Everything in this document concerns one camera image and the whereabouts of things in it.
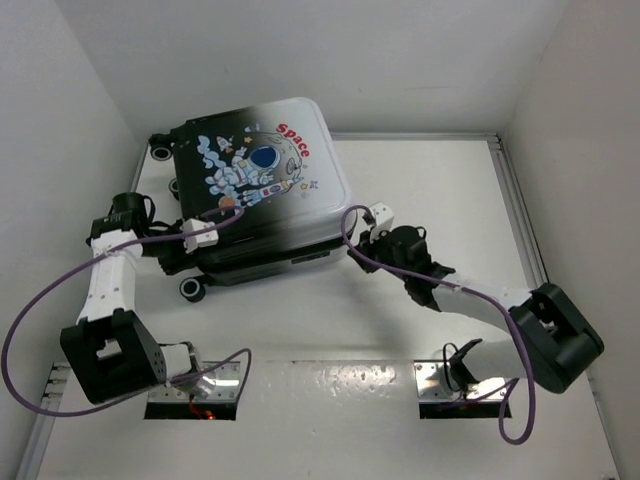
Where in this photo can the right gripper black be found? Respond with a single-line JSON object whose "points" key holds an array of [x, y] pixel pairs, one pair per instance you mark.
{"points": [[370, 247]]}

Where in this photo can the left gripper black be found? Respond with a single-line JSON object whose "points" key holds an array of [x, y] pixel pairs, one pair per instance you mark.
{"points": [[180, 260]]}

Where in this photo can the grey lined suitcase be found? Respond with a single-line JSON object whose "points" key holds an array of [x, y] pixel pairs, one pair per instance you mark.
{"points": [[275, 162]]}

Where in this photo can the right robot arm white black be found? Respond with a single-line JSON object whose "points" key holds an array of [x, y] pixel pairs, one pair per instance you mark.
{"points": [[552, 343]]}

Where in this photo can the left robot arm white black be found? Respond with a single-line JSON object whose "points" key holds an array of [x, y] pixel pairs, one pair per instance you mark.
{"points": [[110, 350]]}

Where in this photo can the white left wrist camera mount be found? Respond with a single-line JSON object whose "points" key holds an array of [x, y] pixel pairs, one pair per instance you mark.
{"points": [[199, 234]]}

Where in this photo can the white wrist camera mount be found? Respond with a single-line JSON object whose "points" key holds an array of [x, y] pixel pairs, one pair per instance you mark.
{"points": [[199, 234], [379, 219]]}

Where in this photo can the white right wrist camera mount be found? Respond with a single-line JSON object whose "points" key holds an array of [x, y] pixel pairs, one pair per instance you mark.
{"points": [[379, 219]]}

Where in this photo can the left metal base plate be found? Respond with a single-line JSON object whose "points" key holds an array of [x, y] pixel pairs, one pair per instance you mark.
{"points": [[218, 386]]}

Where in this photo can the metal base plate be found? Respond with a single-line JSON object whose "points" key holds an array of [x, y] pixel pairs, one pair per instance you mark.
{"points": [[218, 386], [432, 387]]}

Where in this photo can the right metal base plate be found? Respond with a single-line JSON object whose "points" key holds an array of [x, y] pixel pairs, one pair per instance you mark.
{"points": [[432, 387]]}

